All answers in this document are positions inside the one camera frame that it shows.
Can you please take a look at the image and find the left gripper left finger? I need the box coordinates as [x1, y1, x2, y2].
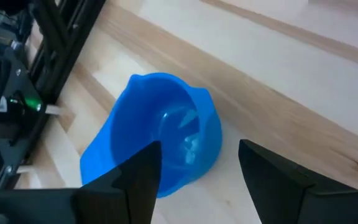
[81, 140, 163, 224]

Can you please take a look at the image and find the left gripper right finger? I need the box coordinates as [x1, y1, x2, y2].
[238, 139, 317, 224]

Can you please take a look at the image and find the light blue measuring cup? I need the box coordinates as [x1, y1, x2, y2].
[79, 72, 224, 199]

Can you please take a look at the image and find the black aluminium table frame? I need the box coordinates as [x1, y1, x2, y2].
[0, 0, 107, 191]

